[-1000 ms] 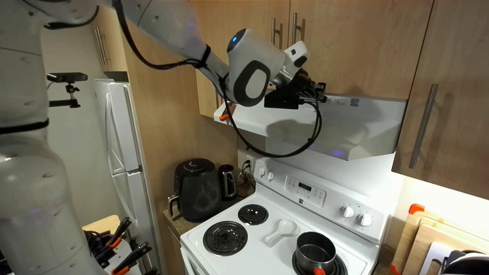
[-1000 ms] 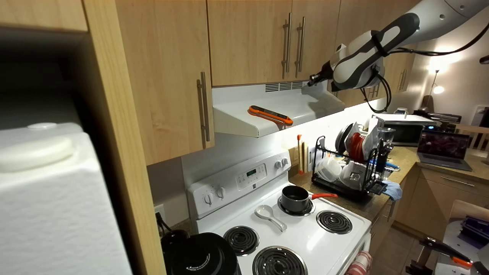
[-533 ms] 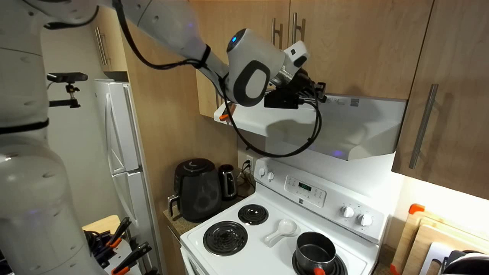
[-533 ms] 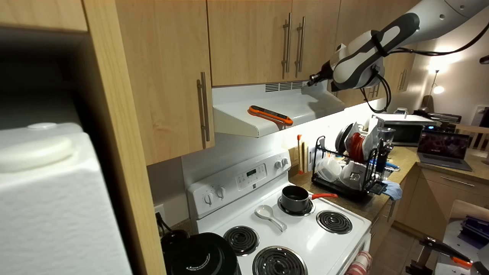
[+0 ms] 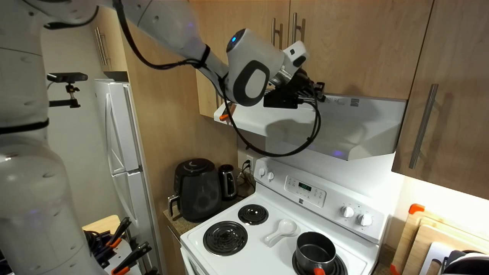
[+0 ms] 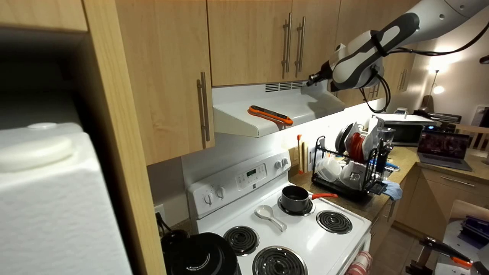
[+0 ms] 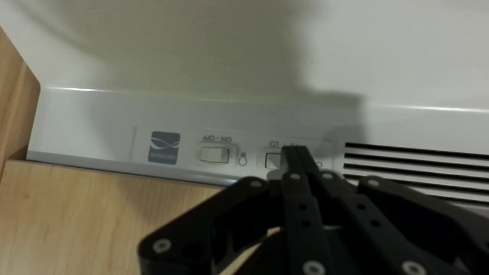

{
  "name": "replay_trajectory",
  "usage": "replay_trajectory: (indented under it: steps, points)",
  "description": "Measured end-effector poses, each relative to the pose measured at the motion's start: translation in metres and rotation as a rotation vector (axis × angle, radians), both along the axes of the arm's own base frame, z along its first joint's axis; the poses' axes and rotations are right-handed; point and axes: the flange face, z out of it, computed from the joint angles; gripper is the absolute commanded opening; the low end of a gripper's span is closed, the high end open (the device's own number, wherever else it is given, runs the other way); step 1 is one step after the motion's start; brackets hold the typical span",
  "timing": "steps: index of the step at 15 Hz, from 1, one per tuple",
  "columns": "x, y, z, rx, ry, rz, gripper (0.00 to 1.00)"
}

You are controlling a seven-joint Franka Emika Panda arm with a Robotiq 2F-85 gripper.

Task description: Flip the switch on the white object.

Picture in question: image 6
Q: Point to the white refrigerator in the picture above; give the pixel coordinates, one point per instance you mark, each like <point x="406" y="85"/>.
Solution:
<point x="50" y="214"/>

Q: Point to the red white kitchen towel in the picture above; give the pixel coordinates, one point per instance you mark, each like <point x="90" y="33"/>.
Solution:
<point x="359" y="263"/>

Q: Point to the glass container with metal clip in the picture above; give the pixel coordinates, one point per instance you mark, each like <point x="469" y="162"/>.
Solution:
<point x="353" y="175"/>

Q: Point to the lit floor lamp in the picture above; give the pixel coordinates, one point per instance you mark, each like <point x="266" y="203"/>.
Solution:
<point x="439" y="88"/>

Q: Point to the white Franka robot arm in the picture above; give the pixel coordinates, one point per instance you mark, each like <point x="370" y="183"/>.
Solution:
<point x="356" y="61"/>

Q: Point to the orange thin cutting board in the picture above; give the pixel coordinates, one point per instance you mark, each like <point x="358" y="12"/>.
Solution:
<point x="298" y="153"/>

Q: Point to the white plate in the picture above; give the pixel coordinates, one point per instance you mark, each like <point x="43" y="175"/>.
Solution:
<point x="371" y="133"/>

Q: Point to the small black coil burner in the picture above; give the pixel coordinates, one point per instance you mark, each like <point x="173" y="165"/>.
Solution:
<point x="333" y="221"/>
<point x="240" y="240"/>

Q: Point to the white microwave oven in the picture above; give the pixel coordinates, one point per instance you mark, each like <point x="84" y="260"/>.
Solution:
<point x="402" y="119"/>

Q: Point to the white picture frame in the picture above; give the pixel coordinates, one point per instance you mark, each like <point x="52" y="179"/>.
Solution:
<point x="480" y="114"/>

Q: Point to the wooden cabinet side panel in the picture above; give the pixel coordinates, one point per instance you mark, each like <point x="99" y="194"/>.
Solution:
<point x="139" y="214"/>

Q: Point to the wooden chair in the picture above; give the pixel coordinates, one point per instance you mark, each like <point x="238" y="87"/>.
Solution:
<point x="478" y="137"/>

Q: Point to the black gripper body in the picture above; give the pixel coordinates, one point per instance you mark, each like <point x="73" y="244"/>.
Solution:
<point x="329" y="70"/>

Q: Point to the purple box stack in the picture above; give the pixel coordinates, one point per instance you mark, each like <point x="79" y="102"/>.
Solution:
<point x="475" y="230"/>

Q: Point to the wooden cutting board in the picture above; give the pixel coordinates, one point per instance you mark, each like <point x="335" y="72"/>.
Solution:
<point x="303" y="159"/>

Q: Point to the white electric stove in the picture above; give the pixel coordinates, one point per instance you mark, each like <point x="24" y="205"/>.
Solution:
<point x="299" y="230"/>

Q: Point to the clear plastic food container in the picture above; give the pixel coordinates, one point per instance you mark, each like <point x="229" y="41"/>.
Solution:
<point x="330" y="168"/>

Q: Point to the orange black utility knife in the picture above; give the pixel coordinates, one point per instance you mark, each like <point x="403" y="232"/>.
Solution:
<point x="269" y="116"/>

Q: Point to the blue cloth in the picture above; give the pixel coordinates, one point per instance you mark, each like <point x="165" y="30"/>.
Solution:
<point x="393" y="191"/>

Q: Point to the black frying pan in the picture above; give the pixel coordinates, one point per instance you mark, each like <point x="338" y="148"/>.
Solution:
<point x="342" y="137"/>

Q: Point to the open grey laptop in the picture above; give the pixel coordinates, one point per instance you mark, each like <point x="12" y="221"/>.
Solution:
<point x="443" y="145"/>

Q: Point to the black utensil caddy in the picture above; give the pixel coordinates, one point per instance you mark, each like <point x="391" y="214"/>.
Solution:
<point x="385" y="150"/>

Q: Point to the wooden base cabinet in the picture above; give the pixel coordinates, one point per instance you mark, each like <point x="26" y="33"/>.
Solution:
<point x="437" y="203"/>
<point x="382" y="223"/>

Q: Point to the white spoon on stove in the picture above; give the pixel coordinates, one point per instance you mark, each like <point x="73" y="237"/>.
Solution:
<point x="263" y="212"/>

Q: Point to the white cutting board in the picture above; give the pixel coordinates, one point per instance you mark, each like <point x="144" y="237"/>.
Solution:
<point x="307" y="160"/>

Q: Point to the beige padded chair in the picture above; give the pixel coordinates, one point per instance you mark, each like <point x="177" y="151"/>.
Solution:
<point x="468" y="208"/>

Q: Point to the light wood cabinet door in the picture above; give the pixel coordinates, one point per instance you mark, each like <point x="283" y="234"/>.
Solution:
<point x="162" y="65"/>
<point x="40" y="12"/>
<point x="318" y="35"/>
<point x="367" y="15"/>
<point x="394" y="7"/>
<point x="244" y="40"/>
<point x="348" y="20"/>

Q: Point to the white range hood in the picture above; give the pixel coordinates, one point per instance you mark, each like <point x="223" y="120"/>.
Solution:
<point x="284" y="104"/>

